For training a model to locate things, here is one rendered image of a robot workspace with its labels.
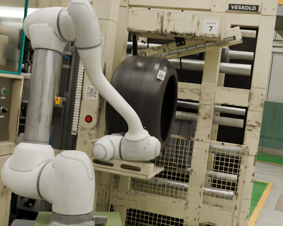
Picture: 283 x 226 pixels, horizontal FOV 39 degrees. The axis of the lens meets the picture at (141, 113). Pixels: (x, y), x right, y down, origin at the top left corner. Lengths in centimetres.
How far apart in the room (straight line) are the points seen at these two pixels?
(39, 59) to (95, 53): 22
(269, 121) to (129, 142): 981
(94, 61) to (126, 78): 56
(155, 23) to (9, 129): 109
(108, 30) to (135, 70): 35
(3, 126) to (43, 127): 69
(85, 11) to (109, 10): 86
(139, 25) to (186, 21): 30
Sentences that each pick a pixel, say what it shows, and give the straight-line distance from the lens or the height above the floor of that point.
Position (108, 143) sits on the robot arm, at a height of 102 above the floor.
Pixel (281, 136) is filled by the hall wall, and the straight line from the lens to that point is 1139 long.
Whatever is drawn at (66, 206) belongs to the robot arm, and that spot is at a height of 82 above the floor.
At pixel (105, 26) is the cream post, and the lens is 242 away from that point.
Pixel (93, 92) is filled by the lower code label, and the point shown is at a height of 122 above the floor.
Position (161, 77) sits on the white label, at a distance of 215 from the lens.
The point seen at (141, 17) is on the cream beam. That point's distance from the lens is 264.
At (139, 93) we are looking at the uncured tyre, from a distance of 210.
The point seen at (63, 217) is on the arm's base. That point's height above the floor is 78.
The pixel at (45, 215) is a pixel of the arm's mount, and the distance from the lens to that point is 170.
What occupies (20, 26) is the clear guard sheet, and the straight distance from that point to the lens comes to 229.
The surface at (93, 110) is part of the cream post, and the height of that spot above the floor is 111.
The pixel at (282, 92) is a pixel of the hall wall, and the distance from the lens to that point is 1146.
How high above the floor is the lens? 126
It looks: 3 degrees down
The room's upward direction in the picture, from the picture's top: 7 degrees clockwise
